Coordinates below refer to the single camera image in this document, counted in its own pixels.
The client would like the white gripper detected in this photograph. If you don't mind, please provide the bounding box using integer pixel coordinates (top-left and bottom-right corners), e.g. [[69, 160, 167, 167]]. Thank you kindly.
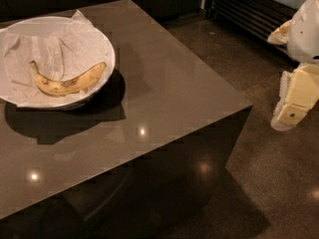
[[267, 0, 319, 131]]

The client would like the white bowl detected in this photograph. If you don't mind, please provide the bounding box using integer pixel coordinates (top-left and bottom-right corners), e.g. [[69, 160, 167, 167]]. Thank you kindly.
[[0, 15, 117, 111]]

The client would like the yellow spotted banana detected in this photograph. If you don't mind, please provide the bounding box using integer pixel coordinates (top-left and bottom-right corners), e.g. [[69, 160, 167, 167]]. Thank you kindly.
[[30, 61, 107, 97]]

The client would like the white paper liner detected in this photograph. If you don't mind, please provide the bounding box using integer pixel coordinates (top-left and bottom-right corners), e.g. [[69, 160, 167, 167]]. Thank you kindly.
[[0, 9, 116, 109]]

